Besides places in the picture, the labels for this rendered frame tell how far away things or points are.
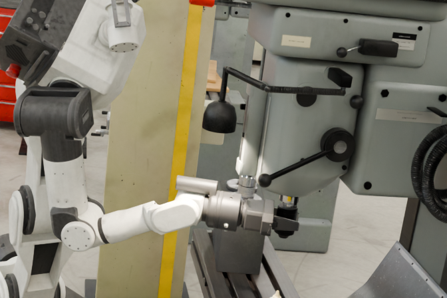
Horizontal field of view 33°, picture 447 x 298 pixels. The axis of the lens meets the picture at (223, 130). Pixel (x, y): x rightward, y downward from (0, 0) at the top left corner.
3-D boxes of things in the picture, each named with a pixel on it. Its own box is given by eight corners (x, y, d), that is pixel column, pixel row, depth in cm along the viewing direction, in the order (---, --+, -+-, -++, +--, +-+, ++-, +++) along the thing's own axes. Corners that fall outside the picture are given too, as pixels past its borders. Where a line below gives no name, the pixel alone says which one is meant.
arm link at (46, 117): (25, 161, 168) (17, 104, 162) (40, 144, 176) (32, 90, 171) (75, 163, 166) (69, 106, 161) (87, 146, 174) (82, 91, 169)
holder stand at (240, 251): (215, 271, 203) (224, 203, 197) (211, 237, 224) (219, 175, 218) (259, 275, 204) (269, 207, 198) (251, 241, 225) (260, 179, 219)
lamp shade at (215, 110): (196, 124, 161) (199, 96, 160) (225, 123, 165) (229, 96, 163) (211, 134, 155) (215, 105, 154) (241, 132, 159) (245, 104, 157)
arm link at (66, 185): (46, 252, 174) (34, 165, 165) (60, 224, 186) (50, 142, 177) (95, 253, 173) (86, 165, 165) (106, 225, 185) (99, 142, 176)
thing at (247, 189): (255, 201, 202) (257, 181, 200) (238, 199, 201) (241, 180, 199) (252, 194, 206) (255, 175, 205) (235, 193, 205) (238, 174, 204)
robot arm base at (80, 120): (20, 151, 170) (6, 115, 162) (37, 112, 179) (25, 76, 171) (84, 153, 168) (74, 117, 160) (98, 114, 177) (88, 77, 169)
